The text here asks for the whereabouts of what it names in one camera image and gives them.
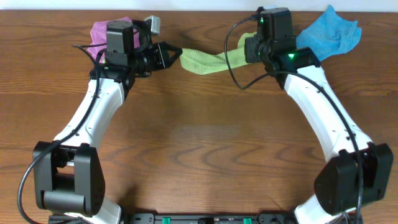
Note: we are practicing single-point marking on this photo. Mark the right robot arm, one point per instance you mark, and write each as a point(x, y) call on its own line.
point(357, 170)

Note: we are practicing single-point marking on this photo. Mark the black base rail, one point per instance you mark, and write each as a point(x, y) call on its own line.
point(261, 218)

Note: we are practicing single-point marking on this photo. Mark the top purple folded cloth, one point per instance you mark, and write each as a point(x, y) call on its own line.
point(98, 36)

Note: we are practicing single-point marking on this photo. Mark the blue crumpled cloth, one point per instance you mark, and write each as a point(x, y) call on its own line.
point(330, 35)

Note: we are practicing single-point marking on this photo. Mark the green microfibre cloth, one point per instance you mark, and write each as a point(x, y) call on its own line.
point(202, 63)

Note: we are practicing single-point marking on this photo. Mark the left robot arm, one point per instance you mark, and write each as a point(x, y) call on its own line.
point(68, 177)

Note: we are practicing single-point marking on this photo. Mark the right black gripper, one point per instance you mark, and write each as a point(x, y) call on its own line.
point(250, 44)

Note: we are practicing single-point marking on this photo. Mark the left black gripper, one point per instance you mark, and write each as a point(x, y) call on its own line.
point(165, 60)

